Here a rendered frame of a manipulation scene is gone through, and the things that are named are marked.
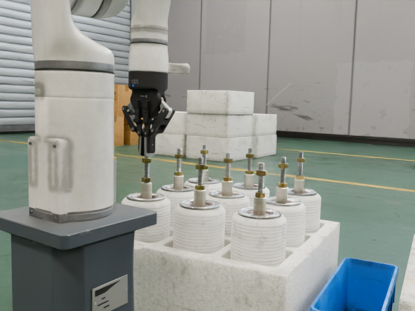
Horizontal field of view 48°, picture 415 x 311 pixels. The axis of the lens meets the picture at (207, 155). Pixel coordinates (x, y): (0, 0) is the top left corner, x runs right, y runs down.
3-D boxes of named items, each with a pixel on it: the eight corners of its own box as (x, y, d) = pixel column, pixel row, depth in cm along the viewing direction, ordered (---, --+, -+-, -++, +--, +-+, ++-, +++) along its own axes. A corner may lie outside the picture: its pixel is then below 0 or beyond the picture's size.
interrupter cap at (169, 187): (155, 188, 103) (155, 185, 103) (185, 186, 107) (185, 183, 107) (170, 194, 96) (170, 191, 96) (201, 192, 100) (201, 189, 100)
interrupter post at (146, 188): (154, 199, 91) (155, 182, 91) (145, 201, 89) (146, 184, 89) (146, 197, 93) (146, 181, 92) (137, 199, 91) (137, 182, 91)
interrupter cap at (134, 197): (173, 199, 92) (173, 196, 91) (144, 205, 86) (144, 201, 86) (147, 194, 96) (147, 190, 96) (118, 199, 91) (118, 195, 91)
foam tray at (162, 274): (281, 386, 73) (286, 276, 71) (89, 326, 91) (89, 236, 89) (335, 297, 107) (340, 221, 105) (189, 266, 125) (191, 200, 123)
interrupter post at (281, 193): (273, 202, 92) (274, 186, 91) (285, 202, 92) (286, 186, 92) (276, 205, 89) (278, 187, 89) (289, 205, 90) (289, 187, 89)
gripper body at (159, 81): (118, 67, 88) (117, 116, 89) (149, 66, 83) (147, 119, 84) (147, 70, 94) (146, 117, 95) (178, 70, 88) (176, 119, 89)
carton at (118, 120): (123, 145, 459) (123, 115, 455) (105, 147, 440) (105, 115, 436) (103, 143, 476) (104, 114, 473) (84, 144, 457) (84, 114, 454)
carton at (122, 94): (134, 115, 468) (135, 85, 465) (118, 115, 449) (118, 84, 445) (113, 114, 485) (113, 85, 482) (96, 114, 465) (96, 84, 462)
